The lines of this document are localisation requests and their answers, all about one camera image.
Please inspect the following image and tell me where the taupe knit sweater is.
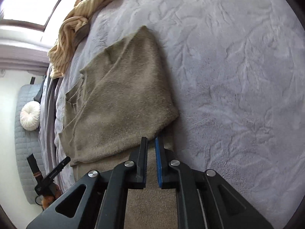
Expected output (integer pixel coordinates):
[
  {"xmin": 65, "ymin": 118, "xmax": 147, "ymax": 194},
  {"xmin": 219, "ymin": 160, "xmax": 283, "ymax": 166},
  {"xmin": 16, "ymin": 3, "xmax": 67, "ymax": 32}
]
[{"xmin": 59, "ymin": 26, "xmax": 178, "ymax": 228}]

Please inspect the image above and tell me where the cream striped blanket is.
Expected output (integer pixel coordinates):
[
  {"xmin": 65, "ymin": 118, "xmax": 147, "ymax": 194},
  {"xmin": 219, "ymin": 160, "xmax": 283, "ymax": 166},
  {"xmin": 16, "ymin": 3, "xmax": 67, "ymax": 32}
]
[{"xmin": 47, "ymin": 0, "xmax": 114, "ymax": 79}]

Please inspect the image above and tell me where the grey quilted headboard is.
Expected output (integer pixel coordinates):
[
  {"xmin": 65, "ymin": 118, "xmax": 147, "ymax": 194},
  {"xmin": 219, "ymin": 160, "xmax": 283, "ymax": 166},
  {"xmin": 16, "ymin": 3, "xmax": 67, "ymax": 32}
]
[{"xmin": 14, "ymin": 84, "xmax": 45, "ymax": 205}]

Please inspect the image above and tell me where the white embossed bed cover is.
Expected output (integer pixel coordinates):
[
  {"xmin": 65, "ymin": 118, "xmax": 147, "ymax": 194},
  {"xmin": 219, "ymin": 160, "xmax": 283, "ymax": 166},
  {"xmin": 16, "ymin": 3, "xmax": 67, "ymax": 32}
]
[{"xmin": 54, "ymin": 0, "xmax": 304, "ymax": 228}]

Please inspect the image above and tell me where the person left hand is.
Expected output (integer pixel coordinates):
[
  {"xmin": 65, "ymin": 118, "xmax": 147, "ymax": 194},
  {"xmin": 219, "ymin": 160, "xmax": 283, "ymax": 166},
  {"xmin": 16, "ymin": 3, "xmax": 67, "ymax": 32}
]
[{"xmin": 41, "ymin": 183, "xmax": 63, "ymax": 211}]

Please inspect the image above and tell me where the grey bed sheet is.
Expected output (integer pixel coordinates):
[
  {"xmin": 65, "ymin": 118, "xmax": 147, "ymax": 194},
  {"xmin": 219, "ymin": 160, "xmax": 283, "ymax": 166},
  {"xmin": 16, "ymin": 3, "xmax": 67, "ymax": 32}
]
[{"xmin": 38, "ymin": 62, "xmax": 72, "ymax": 194}]

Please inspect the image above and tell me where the brown framed window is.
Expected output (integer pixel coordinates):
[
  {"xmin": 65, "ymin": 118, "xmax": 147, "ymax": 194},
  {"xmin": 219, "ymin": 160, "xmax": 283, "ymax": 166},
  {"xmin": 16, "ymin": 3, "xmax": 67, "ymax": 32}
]
[{"xmin": 1, "ymin": 0, "xmax": 62, "ymax": 31}]

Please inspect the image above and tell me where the round white cushion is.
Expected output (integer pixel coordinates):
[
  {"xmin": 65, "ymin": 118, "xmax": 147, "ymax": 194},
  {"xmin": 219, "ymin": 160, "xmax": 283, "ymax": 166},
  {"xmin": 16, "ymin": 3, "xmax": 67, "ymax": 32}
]
[{"xmin": 20, "ymin": 101, "xmax": 40, "ymax": 131}]

